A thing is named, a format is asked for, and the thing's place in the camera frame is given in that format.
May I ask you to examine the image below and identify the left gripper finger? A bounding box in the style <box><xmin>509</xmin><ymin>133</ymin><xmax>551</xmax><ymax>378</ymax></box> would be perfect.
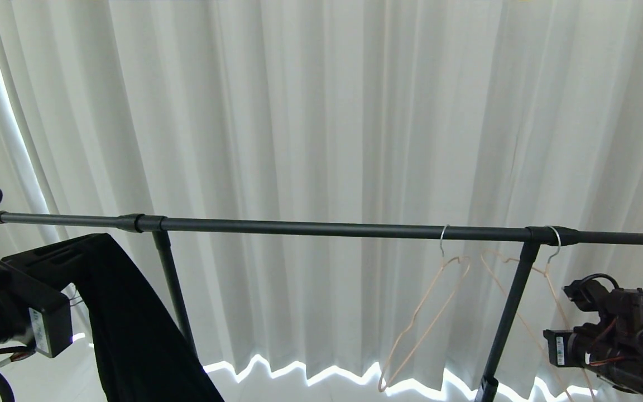
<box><xmin>2</xmin><ymin>233</ymin><xmax>111</xmax><ymax>292</ymax></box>

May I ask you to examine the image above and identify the pink clothes hanger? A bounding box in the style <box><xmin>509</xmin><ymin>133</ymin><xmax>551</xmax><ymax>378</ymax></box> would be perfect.
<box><xmin>480</xmin><ymin>226</ymin><xmax>599</xmax><ymax>402</ymax></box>
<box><xmin>377</xmin><ymin>224</ymin><xmax>473</xmax><ymax>393</ymax></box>

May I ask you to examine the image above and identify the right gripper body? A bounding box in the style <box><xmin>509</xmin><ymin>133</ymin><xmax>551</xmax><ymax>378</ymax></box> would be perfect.
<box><xmin>543</xmin><ymin>327</ymin><xmax>637</xmax><ymax>372</ymax></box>

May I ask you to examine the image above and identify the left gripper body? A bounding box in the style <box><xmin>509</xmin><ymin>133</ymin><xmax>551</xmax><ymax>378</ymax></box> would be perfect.
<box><xmin>0</xmin><ymin>247</ymin><xmax>74</xmax><ymax>359</ymax></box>

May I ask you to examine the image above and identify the black short-sleeved shirt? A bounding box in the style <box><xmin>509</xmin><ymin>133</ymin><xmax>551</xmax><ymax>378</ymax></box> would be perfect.
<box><xmin>68</xmin><ymin>233</ymin><xmax>225</xmax><ymax>402</ymax></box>

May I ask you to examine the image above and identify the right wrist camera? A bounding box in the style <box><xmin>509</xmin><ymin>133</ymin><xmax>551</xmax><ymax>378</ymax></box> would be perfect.
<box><xmin>563</xmin><ymin>278</ymin><xmax>608</xmax><ymax>314</ymax></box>

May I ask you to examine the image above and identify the white curtain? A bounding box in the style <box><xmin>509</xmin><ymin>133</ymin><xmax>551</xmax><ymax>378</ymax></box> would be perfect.
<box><xmin>0</xmin><ymin>0</ymin><xmax>643</xmax><ymax>402</ymax></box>

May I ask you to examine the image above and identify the black clothes rack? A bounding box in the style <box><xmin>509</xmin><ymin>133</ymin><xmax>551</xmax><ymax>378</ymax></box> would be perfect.
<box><xmin>0</xmin><ymin>211</ymin><xmax>643</xmax><ymax>402</ymax></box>

